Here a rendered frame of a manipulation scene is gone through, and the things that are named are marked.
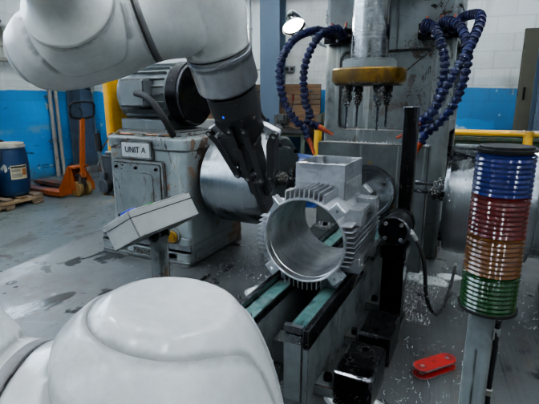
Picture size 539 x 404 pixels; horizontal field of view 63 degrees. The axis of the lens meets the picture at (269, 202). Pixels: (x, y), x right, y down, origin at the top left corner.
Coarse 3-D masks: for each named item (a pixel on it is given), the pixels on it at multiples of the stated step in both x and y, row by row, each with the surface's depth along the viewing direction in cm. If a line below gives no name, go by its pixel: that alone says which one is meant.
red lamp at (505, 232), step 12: (480, 204) 47; (492, 204) 46; (504, 204) 46; (516, 204) 45; (528, 204) 46; (480, 216) 47; (492, 216) 46; (504, 216) 46; (516, 216) 46; (528, 216) 47; (468, 228) 50; (480, 228) 48; (492, 228) 46; (504, 228) 46; (516, 228) 46; (504, 240) 46
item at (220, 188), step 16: (288, 144) 121; (208, 160) 118; (224, 160) 115; (288, 160) 121; (208, 176) 116; (224, 176) 114; (288, 176) 113; (208, 192) 117; (224, 192) 115; (240, 192) 112; (272, 192) 114; (208, 208) 124; (224, 208) 118; (240, 208) 115; (256, 208) 112
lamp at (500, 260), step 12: (468, 240) 49; (480, 240) 48; (492, 240) 47; (516, 240) 46; (468, 252) 49; (480, 252) 48; (492, 252) 47; (504, 252) 47; (516, 252) 47; (468, 264) 50; (480, 264) 48; (492, 264) 47; (504, 264) 47; (516, 264) 47; (480, 276) 48; (492, 276) 48; (504, 276) 47; (516, 276) 48
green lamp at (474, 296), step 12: (468, 276) 50; (468, 288) 50; (480, 288) 48; (492, 288) 48; (504, 288) 48; (516, 288) 48; (468, 300) 50; (480, 300) 49; (492, 300) 48; (504, 300) 48; (516, 300) 49; (480, 312) 49; (492, 312) 48; (504, 312) 48
